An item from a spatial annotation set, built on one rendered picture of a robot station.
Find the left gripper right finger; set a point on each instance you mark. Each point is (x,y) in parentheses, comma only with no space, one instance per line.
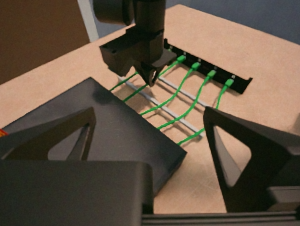
(274,162)

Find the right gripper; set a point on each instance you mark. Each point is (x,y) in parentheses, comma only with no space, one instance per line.
(146,71)

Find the black flat panel with five square holes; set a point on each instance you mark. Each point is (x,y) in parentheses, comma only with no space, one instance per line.
(240,84)

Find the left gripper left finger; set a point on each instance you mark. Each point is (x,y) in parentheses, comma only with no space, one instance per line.
(35,142)

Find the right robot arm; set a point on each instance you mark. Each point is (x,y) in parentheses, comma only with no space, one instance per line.
(119,54)

